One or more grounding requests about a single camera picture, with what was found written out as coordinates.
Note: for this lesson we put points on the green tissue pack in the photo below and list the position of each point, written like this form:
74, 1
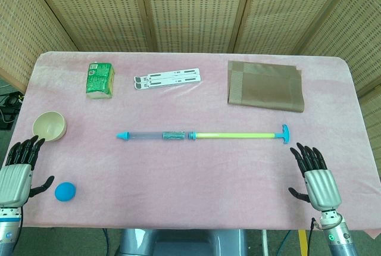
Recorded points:
99, 81

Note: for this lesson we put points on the blue ball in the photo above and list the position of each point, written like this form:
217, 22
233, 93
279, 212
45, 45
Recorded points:
65, 192

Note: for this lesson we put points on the beige bowl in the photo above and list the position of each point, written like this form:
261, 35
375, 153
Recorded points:
49, 125

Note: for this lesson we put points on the pink tablecloth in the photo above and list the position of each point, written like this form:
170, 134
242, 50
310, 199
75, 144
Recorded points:
178, 178

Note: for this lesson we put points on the brown folded cloth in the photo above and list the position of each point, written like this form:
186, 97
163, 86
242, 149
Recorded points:
265, 89

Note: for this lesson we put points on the white folded laptop stand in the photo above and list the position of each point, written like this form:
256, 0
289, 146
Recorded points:
169, 78

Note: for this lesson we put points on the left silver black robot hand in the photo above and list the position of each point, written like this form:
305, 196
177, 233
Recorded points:
15, 181

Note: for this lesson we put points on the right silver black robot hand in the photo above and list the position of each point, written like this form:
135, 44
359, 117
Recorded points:
321, 187

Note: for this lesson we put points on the white table leg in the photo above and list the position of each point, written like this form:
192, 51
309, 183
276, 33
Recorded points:
263, 242

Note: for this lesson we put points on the bamboo folding screen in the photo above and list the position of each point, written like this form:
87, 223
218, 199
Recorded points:
193, 9

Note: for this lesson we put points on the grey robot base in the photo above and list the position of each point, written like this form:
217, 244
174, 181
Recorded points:
178, 242

